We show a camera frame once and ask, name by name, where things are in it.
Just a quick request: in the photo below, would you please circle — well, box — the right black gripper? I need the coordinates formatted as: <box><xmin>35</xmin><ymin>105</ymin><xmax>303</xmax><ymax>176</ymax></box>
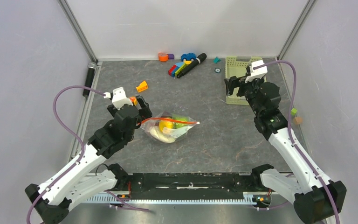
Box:
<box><xmin>225</xmin><ymin>72</ymin><xmax>264</xmax><ymax>116</ymax></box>

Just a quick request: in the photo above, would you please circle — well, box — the yellow lemon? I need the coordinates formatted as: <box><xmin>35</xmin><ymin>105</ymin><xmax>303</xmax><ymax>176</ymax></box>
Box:
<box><xmin>158</xmin><ymin>120</ymin><xmax>175</xmax><ymax>132</ymax></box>

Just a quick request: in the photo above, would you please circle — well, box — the white radish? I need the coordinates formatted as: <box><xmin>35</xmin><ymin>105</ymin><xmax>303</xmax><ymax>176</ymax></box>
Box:
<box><xmin>149</xmin><ymin>127</ymin><xmax>176</xmax><ymax>143</ymax></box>

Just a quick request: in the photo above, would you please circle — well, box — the clear zip bag orange zipper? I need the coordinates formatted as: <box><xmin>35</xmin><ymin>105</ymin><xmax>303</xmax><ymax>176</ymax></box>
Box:
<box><xmin>141</xmin><ymin>112</ymin><xmax>200</xmax><ymax>144</ymax></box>

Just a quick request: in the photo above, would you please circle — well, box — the green apple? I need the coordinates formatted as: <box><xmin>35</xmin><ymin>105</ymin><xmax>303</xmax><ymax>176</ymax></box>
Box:
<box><xmin>172</xmin><ymin>115</ymin><xmax>190</xmax><ymax>128</ymax></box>

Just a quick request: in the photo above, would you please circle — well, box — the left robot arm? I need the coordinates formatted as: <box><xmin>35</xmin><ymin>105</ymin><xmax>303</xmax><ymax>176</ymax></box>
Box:
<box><xmin>25</xmin><ymin>93</ymin><xmax>152</xmax><ymax>224</ymax></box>

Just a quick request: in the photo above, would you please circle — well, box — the green plastic basket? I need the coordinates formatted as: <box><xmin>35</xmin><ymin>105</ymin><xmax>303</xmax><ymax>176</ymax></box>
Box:
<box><xmin>225</xmin><ymin>56</ymin><xmax>264</xmax><ymax>106</ymax></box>

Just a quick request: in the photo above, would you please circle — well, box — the orange toy brick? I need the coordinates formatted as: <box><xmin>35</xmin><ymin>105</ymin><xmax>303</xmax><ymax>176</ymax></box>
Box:
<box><xmin>136</xmin><ymin>80</ymin><xmax>149</xmax><ymax>93</ymax></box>

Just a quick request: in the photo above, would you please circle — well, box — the teal block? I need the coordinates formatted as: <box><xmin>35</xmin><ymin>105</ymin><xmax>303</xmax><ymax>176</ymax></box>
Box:
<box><xmin>213</xmin><ymin>57</ymin><xmax>221</xmax><ymax>63</ymax></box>

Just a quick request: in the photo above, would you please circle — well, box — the black microphone on table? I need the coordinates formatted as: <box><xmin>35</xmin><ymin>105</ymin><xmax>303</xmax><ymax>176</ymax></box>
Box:
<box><xmin>177</xmin><ymin>53</ymin><xmax>207</xmax><ymax>78</ymax></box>

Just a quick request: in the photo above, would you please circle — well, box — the blue toy car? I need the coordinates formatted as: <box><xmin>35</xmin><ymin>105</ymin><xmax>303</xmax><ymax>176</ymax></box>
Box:
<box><xmin>180</xmin><ymin>53</ymin><xmax>197</xmax><ymax>61</ymax></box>

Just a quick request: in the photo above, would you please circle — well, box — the coloured block stack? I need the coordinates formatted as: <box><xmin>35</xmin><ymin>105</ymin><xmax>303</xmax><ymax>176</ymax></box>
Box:
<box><xmin>168</xmin><ymin>61</ymin><xmax>192</xmax><ymax>78</ymax></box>

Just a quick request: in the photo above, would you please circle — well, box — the green cube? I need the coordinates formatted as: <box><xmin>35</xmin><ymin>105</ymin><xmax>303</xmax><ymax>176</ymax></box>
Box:
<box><xmin>290</xmin><ymin>108</ymin><xmax>298</xmax><ymax>116</ymax></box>

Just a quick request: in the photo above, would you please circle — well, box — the wooden cube right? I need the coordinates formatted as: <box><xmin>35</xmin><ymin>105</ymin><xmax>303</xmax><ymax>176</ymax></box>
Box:
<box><xmin>292</xmin><ymin>116</ymin><xmax>303</xmax><ymax>125</ymax></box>

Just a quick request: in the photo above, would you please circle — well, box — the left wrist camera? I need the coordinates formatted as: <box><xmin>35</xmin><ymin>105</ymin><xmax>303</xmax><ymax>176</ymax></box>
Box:
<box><xmin>111</xmin><ymin>87</ymin><xmax>133</xmax><ymax>110</ymax></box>

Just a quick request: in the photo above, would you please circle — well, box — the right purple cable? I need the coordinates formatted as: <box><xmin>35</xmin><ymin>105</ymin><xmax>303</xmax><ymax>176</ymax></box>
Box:
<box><xmin>253</xmin><ymin>60</ymin><xmax>341</xmax><ymax>224</ymax></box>

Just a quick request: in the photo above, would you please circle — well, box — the purple cable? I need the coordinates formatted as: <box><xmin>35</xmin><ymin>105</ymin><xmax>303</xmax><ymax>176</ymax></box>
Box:
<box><xmin>253</xmin><ymin>60</ymin><xmax>341</xmax><ymax>224</ymax></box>
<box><xmin>26</xmin><ymin>85</ymin><xmax>112</xmax><ymax>224</ymax></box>

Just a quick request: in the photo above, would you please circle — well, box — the black microphone at wall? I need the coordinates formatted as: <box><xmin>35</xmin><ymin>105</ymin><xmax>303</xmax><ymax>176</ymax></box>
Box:
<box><xmin>83</xmin><ymin>62</ymin><xmax>97</xmax><ymax>98</ymax></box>

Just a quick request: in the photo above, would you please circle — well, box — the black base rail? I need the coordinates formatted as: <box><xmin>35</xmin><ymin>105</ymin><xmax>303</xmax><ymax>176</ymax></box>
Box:
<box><xmin>98</xmin><ymin>172</ymin><xmax>282</xmax><ymax>201</ymax></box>

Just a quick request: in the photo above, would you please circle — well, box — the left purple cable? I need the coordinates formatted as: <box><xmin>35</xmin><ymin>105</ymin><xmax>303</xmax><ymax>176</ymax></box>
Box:
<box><xmin>26</xmin><ymin>85</ymin><xmax>112</xmax><ymax>224</ymax></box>

